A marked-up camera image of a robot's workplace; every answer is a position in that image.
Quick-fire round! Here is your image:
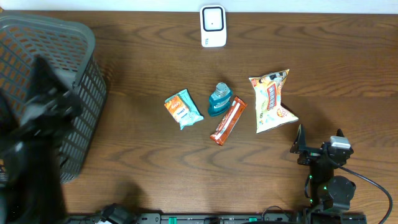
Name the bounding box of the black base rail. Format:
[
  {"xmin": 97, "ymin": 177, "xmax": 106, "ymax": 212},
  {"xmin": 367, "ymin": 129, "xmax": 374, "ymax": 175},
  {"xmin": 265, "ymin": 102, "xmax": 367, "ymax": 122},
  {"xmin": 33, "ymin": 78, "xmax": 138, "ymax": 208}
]
[{"xmin": 66, "ymin": 213, "xmax": 367, "ymax": 224}]

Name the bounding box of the yellow snack chip bag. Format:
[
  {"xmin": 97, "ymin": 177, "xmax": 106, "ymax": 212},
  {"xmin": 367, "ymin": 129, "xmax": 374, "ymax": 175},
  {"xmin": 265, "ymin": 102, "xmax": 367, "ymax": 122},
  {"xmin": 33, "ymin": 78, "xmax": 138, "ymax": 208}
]
[{"xmin": 248, "ymin": 69, "xmax": 299, "ymax": 134}]

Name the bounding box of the white barcode scanner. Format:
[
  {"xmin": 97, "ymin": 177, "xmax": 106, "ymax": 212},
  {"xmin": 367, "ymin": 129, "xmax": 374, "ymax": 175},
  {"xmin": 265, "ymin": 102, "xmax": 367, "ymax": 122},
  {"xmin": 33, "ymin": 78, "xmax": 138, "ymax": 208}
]
[{"xmin": 200, "ymin": 5, "xmax": 227, "ymax": 48}]

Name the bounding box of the teal mouthwash bottle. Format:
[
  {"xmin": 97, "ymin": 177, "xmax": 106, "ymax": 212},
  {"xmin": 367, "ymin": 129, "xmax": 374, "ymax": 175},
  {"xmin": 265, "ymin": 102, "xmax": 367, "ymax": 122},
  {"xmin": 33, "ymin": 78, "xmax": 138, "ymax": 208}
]
[{"xmin": 208, "ymin": 82, "xmax": 233, "ymax": 116}]

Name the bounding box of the grey plastic shopping basket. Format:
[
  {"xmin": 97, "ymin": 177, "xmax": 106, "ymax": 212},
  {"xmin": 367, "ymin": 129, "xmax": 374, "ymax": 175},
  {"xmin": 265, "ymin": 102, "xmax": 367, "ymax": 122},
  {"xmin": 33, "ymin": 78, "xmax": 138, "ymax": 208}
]
[{"xmin": 1, "ymin": 12, "xmax": 107, "ymax": 184}]

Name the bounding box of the red orange candy bar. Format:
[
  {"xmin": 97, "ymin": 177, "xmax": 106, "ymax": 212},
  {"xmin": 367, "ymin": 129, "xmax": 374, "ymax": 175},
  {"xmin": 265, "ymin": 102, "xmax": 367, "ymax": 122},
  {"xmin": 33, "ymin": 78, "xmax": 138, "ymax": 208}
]
[{"xmin": 210, "ymin": 96, "xmax": 247, "ymax": 146}]

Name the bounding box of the teal wet wipes pack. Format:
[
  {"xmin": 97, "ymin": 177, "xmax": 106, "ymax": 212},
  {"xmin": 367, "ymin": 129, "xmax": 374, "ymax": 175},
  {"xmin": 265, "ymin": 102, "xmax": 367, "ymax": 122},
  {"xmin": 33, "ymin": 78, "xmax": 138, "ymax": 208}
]
[{"xmin": 165, "ymin": 89, "xmax": 204, "ymax": 130}]

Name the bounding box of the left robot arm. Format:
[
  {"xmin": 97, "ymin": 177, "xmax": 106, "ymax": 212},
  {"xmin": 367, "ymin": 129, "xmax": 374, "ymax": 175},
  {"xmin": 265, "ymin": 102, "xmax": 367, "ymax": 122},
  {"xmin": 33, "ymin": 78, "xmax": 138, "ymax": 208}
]
[{"xmin": 1, "ymin": 57, "xmax": 83, "ymax": 223}]

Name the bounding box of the small orange tissue pack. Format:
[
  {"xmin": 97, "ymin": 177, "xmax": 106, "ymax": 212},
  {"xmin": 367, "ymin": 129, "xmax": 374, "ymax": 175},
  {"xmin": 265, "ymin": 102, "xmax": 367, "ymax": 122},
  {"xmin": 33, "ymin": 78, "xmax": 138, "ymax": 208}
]
[{"xmin": 165, "ymin": 95, "xmax": 190, "ymax": 123}]

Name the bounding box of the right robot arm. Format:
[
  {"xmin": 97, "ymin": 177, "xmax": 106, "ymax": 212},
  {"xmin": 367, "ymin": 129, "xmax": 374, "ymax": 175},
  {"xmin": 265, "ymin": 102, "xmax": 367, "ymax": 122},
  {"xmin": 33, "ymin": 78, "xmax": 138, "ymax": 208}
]
[{"xmin": 290, "ymin": 125, "xmax": 356, "ymax": 223}]

